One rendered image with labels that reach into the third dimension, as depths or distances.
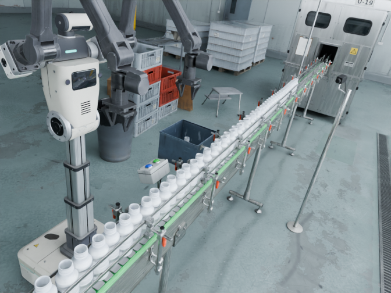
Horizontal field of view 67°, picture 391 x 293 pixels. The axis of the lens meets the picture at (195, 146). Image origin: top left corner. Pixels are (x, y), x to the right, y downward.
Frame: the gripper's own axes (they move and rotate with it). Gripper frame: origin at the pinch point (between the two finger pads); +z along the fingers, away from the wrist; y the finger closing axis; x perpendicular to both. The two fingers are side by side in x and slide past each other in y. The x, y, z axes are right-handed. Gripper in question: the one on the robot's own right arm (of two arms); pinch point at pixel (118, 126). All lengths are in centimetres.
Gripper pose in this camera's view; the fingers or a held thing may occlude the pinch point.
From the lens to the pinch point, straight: 107.9
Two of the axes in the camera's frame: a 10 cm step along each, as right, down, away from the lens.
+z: -1.4, 8.7, 4.7
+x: 4.8, -3.5, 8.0
